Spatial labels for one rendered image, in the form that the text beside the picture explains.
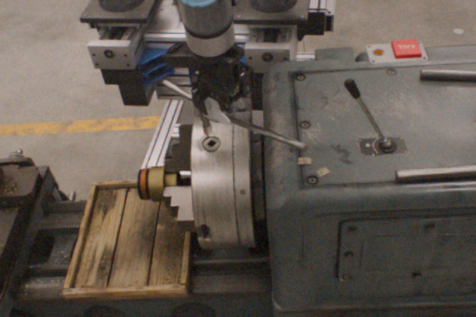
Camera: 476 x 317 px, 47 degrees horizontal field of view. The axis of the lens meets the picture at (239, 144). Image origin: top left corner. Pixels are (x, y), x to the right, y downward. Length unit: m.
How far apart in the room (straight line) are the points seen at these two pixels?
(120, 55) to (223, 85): 0.89
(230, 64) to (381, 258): 0.56
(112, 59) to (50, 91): 1.87
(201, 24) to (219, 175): 0.42
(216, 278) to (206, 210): 0.28
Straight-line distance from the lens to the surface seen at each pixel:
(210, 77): 0.90
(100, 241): 1.49
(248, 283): 1.36
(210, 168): 1.13
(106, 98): 3.40
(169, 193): 1.25
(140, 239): 1.46
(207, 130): 1.09
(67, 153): 3.12
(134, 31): 1.81
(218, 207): 1.13
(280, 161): 1.08
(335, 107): 1.18
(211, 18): 0.78
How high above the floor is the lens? 2.02
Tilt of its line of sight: 44 degrees down
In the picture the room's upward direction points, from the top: 7 degrees counter-clockwise
